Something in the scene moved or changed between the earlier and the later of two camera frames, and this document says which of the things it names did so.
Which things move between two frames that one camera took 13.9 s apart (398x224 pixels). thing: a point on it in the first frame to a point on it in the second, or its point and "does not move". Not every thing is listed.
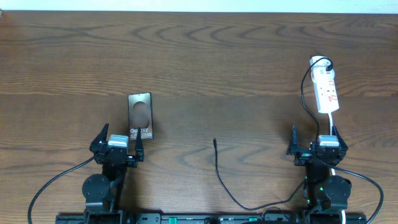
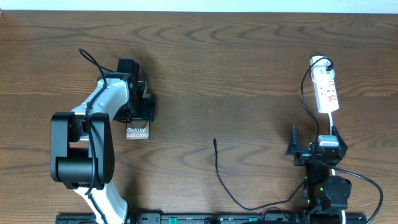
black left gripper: [138, 155] to [147, 113]
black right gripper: [301, 158] does not move
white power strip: [326, 94] does not move
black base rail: [292, 218] does not move
